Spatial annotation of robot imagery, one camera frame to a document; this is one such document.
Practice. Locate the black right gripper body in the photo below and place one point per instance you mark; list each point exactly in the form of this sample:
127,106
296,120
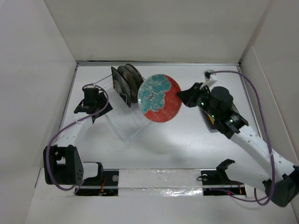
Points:
202,99

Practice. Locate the square yellow plate dark rim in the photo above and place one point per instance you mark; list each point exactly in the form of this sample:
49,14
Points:
208,121

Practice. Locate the red teal round plate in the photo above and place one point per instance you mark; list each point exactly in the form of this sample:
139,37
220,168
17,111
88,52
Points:
157,98

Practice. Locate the cream round plate tree design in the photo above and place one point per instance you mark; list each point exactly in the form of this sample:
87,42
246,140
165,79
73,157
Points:
133,81

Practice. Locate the round plate black checkered rim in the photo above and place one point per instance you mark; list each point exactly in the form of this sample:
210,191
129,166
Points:
128,81

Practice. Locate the clear plastic dish rack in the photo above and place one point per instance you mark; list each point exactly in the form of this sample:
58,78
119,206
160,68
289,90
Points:
127,123

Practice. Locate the black square floral plate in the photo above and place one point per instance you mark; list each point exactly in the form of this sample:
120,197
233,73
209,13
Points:
121,86

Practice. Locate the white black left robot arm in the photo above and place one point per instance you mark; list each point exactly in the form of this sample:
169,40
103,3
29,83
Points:
63,166

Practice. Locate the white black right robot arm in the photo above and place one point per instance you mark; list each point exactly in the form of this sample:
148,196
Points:
279,179

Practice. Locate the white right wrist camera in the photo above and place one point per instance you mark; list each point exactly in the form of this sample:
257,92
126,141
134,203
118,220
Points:
210,78

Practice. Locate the aluminium frame rail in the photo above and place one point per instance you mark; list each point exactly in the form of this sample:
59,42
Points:
148,63

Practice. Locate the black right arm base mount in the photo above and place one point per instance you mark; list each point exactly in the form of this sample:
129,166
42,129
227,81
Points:
214,184

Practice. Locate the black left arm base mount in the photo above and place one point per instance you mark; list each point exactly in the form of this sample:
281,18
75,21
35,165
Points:
106,186

